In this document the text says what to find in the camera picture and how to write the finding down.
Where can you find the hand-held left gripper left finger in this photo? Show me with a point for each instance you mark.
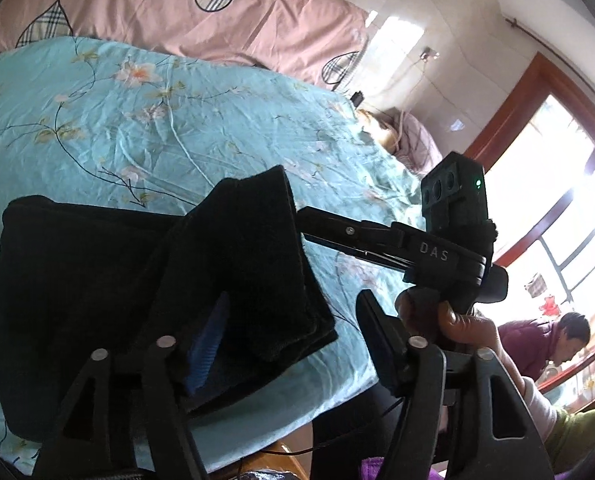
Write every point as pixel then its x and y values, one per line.
pixel 207 340

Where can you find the red window decoration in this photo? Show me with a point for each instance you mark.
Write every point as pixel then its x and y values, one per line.
pixel 550 306

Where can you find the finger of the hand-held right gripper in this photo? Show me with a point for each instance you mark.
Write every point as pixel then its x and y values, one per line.
pixel 357 232
pixel 372 256

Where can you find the person's right forearm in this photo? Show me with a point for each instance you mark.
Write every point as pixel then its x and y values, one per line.
pixel 577 430

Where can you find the wooden window frame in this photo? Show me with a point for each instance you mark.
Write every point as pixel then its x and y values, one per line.
pixel 532 95

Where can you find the grey-pink pillow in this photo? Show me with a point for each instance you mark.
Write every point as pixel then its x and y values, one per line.
pixel 420 147

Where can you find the white wall switch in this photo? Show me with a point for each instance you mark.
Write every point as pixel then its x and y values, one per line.
pixel 457 124

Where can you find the blue floral bedsheet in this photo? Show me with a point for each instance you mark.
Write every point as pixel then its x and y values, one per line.
pixel 127 125

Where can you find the black pants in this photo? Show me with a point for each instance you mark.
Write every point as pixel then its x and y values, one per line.
pixel 102 285

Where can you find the pink quilt with plaid hearts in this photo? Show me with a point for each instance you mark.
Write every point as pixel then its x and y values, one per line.
pixel 127 5

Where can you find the dark wall pipe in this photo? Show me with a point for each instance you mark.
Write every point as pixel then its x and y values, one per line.
pixel 522 32

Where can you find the wooden bed frame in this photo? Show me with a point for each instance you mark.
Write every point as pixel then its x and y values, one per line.
pixel 282 457

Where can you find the wall socket with plug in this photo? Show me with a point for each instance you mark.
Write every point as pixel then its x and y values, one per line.
pixel 430 54

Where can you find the purple cloth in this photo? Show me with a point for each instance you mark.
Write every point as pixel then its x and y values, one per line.
pixel 377 467

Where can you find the black charger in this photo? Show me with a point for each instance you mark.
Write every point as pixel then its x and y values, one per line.
pixel 357 99

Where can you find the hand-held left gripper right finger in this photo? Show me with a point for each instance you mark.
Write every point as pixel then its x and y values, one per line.
pixel 377 340

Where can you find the person's right hand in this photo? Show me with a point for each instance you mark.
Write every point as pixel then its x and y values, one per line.
pixel 460 327

